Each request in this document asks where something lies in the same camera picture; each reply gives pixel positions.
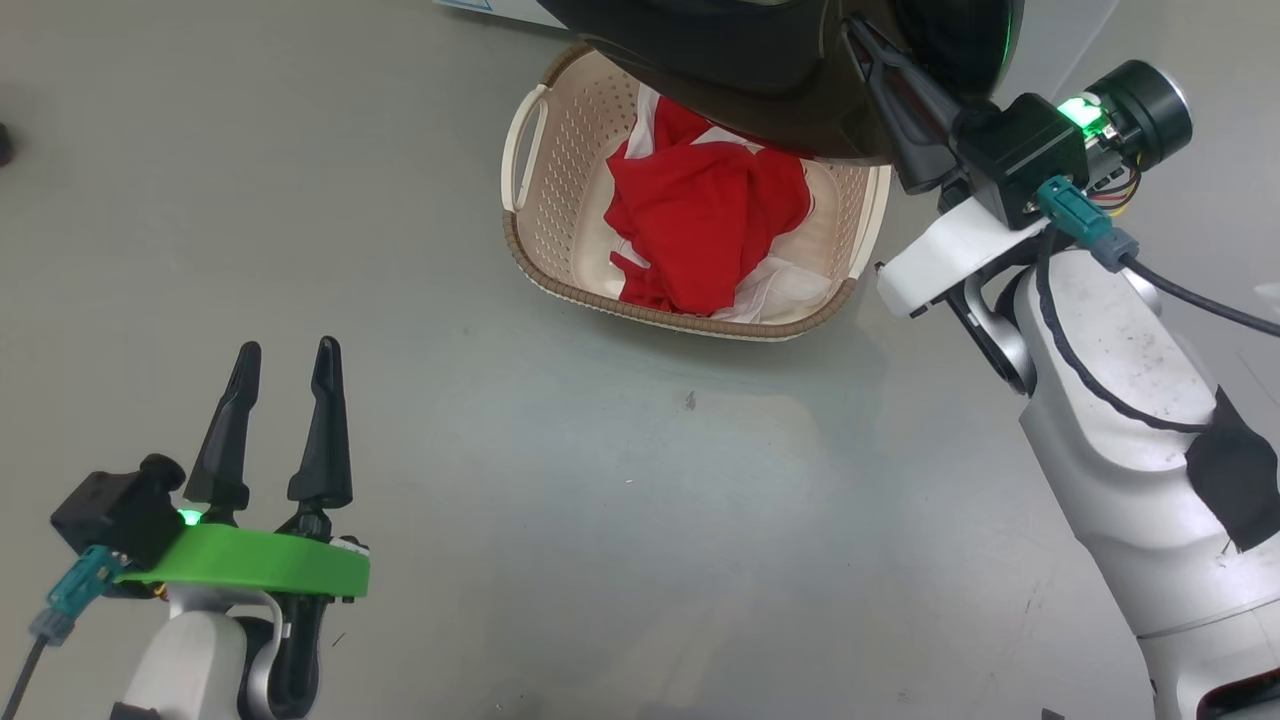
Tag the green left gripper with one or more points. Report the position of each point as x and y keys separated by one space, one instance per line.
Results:
x=260 y=560

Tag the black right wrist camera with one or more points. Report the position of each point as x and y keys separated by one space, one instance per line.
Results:
x=1020 y=150

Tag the round glass washing machine door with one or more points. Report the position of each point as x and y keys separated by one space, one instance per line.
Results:
x=750 y=60

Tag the red garment with white cuff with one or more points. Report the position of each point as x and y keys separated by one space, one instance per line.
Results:
x=700 y=220

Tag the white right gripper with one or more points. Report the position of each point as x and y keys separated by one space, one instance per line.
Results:
x=950 y=250

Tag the blue white energy label sticker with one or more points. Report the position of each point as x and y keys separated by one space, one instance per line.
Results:
x=465 y=4

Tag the white front-load washing machine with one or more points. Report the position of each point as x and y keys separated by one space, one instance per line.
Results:
x=530 y=12

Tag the cream perforated laundry basket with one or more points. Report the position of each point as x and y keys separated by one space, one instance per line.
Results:
x=570 y=200

